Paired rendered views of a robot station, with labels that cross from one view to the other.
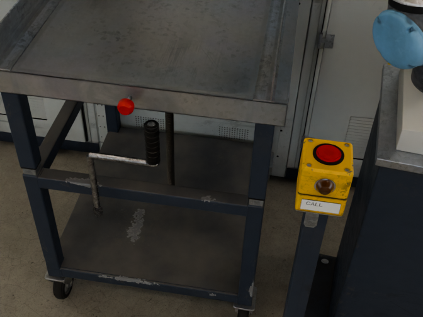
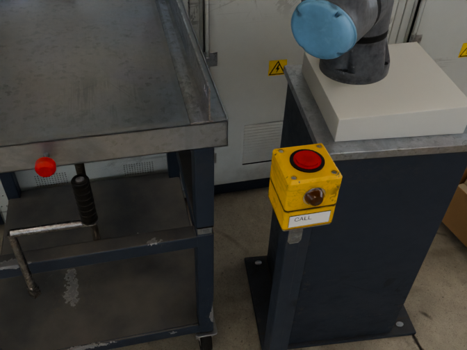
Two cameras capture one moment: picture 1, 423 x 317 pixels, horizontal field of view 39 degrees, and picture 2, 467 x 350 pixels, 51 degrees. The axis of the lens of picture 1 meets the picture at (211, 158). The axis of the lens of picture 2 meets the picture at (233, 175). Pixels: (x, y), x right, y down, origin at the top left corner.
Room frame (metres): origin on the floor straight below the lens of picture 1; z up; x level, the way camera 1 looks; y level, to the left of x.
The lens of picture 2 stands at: (0.25, 0.11, 1.35)
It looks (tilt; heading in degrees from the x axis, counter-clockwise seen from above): 42 degrees down; 338
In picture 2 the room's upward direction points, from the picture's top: 2 degrees clockwise
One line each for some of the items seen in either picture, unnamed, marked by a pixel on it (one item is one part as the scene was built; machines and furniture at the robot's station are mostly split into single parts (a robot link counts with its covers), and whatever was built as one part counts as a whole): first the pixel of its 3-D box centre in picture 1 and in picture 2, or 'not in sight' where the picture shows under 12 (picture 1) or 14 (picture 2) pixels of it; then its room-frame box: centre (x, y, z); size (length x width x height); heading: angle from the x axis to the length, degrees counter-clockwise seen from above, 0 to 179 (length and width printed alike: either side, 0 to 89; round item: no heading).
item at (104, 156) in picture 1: (123, 172); (56, 242); (0.93, 0.19, 0.63); 0.17 x 0.03 x 0.30; 82
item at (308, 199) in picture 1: (323, 177); (302, 186); (0.71, -0.19, 0.85); 0.08 x 0.08 x 0.10; 82
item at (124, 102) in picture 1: (126, 104); (45, 163); (0.92, 0.17, 0.82); 0.04 x 0.03 x 0.03; 172
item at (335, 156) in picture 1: (328, 155); (306, 162); (0.71, -0.19, 0.90); 0.04 x 0.04 x 0.02
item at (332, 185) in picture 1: (325, 188); (315, 198); (0.66, -0.18, 0.87); 0.03 x 0.01 x 0.03; 82
